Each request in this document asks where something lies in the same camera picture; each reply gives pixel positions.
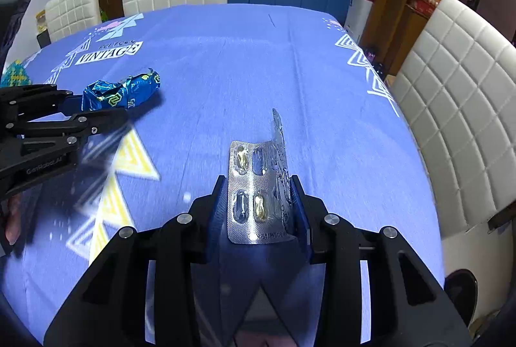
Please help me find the blue foil candy wrapper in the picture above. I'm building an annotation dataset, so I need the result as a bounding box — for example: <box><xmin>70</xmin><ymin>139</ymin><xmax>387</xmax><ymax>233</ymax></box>
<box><xmin>81</xmin><ymin>69</ymin><xmax>161</xmax><ymax>111</ymax></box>

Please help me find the silver pill blister pack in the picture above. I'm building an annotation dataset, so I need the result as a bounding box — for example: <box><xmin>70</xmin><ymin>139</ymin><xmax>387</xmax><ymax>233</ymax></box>
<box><xmin>226</xmin><ymin>110</ymin><xmax>295</xmax><ymax>245</ymax></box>

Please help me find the black round trash bin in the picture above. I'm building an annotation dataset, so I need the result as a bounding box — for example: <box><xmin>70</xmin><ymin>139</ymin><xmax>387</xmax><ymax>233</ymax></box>
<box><xmin>444</xmin><ymin>268</ymin><xmax>478</xmax><ymax>326</ymax></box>

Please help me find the person's left hand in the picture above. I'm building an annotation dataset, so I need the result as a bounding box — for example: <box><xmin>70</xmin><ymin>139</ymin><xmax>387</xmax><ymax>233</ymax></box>
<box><xmin>5</xmin><ymin>194</ymin><xmax>22</xmax><ymax>246</ymax></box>

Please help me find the beaded tissue box cover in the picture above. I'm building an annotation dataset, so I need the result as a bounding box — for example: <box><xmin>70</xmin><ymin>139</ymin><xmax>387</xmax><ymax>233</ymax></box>
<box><xmin>1</xmin><ymin>60</ymin><xmax>32</xmax><ymax>88</ymax></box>

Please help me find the cream chair far left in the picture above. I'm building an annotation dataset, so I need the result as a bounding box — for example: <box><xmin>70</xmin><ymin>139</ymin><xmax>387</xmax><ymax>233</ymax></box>
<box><xmin>45</xmin><ymin>0</ymin><xmax>102</xmax><ymax>43</ymax></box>

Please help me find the blue patterned tablecloth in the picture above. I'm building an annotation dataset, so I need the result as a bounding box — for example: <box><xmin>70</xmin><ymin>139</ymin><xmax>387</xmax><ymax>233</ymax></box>
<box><xmin>1</xmin><ymin>4</ymin><xmax>444</xmax><ymax>339</ymax></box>

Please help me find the cream chair right side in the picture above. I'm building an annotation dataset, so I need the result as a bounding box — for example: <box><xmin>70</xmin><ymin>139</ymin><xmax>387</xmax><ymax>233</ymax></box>
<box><xmin>388</xmin><ymin>0</ymin><xmax>516</xmax><ymax>239</ymax></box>

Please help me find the white appliance red lid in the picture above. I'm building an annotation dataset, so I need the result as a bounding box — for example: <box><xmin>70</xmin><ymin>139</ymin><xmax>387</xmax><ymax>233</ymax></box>
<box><xmin>344</xmin><ymin>0</ymin><xmax>374</xmax><ymax>44</ymax></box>

